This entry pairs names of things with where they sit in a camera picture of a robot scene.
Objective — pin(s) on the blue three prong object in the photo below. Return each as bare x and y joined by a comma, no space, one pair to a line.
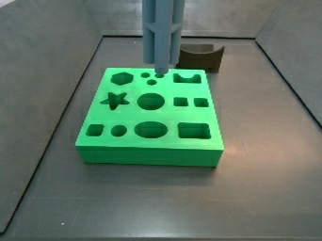
162,25

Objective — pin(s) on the green shape sorter block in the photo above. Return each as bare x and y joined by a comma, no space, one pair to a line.
153,120

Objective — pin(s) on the dark brown curved block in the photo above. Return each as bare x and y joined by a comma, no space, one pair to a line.
201,57

